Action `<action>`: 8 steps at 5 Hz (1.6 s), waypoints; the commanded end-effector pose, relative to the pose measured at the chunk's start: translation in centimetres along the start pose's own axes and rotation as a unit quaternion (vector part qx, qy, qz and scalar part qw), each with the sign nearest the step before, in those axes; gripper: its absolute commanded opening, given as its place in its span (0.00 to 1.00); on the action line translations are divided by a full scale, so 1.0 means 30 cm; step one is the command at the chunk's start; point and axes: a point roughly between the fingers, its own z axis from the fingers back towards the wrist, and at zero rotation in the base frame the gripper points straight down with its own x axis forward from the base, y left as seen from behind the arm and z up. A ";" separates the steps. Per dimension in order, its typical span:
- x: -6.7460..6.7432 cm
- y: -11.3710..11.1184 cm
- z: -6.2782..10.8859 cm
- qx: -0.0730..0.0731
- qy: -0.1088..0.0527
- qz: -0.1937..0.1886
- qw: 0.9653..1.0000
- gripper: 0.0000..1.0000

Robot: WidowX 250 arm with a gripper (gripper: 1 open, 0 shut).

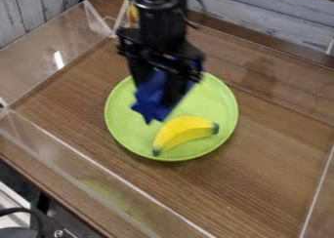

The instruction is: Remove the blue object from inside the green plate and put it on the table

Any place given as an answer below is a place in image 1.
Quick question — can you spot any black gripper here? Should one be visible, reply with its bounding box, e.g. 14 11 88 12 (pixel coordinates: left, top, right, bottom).
116 0 204 106

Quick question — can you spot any blue star-shaped block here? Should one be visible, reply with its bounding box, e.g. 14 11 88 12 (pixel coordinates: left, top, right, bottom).
132 59 203 123

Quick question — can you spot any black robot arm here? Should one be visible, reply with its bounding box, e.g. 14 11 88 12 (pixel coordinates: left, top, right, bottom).
116 0 205 105

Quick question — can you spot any green round plate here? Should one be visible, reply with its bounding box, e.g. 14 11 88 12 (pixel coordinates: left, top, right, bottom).
104 74 239 162

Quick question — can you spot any yellow toy banana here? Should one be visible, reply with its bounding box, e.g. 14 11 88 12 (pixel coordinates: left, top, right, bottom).
152 115 219 156

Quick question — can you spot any yellow blue tin can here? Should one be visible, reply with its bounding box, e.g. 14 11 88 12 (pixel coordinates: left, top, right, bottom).
125 0 139 21

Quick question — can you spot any clear acrylic corner bracket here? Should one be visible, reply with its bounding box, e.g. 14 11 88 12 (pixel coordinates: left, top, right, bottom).
83 0 131 39

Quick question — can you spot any black metal bracket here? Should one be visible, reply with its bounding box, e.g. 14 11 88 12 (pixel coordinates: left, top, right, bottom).
29 199 88 238

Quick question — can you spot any black cable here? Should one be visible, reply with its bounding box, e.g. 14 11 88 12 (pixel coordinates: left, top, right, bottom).
0 207 44 238

